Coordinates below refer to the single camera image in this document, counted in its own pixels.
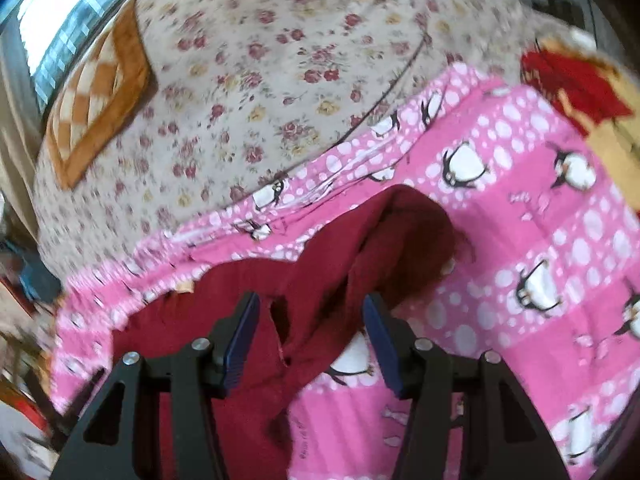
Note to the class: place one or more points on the pink penguin print blanket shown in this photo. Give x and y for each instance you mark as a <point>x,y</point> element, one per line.
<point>525,230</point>

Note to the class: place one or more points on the window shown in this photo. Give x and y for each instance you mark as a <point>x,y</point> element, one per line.
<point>55,20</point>

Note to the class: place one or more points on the floral bed quilt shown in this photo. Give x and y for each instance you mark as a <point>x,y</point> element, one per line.
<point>260,85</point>

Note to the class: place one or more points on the beige curtain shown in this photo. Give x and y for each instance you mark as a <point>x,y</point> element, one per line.
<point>17,135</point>

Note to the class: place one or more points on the red and yellow blanket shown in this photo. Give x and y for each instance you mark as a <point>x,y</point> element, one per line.
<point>575,85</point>

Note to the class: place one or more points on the maroon garment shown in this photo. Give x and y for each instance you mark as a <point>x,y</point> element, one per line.
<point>320,270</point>

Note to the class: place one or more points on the orange checkered cushion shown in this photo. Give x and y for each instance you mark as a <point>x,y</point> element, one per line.
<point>97,105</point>

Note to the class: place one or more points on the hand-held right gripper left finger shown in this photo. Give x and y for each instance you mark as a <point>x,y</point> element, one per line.
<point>242,345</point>

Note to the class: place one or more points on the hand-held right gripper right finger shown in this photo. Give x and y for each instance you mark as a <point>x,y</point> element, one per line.
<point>382,347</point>

